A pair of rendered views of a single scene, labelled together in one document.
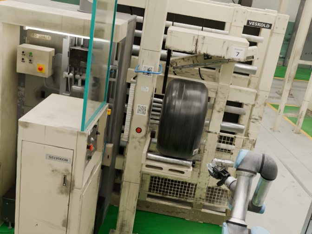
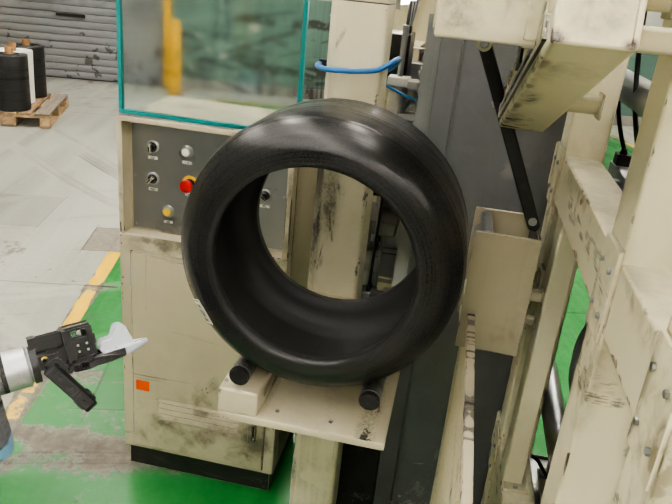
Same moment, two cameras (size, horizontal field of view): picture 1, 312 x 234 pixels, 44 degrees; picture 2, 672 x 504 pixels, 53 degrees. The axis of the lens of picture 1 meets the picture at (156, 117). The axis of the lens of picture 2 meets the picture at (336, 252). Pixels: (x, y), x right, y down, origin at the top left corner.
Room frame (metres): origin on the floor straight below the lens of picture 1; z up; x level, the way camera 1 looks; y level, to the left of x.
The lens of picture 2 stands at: (2.89, -1.51, 1.69)
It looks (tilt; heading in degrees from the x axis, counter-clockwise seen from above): 22 degrees down; 96
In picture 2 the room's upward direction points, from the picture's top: 6 degrees clockwise
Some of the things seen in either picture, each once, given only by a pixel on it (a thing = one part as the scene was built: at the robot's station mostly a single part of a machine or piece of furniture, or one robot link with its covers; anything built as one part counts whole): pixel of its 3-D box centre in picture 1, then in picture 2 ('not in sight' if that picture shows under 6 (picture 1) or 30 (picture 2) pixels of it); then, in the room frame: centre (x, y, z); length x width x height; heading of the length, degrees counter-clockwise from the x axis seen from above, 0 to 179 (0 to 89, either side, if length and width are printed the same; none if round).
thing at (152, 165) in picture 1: (167, 166); (261, 361); (2.58, -0.14, 0.83); 0.36 x 0.09 x 0.06; 87
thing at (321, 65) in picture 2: (148, 68); (358, 65); (2.71, 0.11, 1.51); 0.19 x 0.19 x 0.06; 87
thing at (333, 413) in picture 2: (167, 163); (317, 385); (2.72, -0.15, 0.80); 0.37 x 0.36 x 0.02; 177
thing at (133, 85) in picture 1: (130, 110); not in sight; (2.69, 0.19, 1.19); 0.05 x 0.04 x 0.48; 177
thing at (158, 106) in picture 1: (150, 112); (495, 279); (3.11, 0.05, 1.05); 0.20 x 0.15 x 0.30; 87
